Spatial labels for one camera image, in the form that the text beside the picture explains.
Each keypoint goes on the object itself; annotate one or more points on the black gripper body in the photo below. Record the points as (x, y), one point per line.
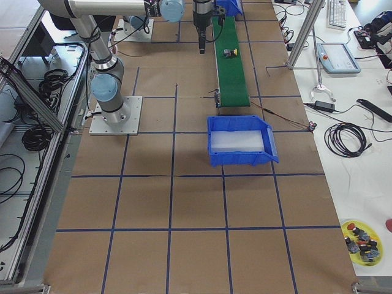
(201, 19)

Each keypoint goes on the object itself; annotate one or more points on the yellow push button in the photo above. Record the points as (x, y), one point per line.
(228, 53)

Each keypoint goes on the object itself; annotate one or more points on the blue bin with buttons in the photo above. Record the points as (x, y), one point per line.
(232, 7)

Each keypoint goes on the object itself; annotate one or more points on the yellow plate of buttons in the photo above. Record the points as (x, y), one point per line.
(363, 243)

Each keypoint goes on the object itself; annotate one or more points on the green conveyor belt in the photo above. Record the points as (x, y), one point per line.
(230, 72)

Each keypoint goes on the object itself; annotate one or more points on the white foam pad destination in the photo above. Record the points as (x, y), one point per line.
(240, 140)

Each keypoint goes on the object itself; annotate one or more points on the empty blue bin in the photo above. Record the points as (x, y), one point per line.
(234, 123)

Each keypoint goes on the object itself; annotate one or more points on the white keyboard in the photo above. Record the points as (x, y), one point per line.
(336, 14)

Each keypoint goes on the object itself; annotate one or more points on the teach pendant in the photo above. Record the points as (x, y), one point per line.
(336, 58)

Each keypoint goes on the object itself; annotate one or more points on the black power adapter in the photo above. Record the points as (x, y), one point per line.
(324, 106)

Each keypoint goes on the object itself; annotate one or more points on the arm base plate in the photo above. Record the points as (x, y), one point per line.
(139, 36)
(125, 121)

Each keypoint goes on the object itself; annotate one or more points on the aluminium frame post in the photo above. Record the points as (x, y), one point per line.
(305, 30)

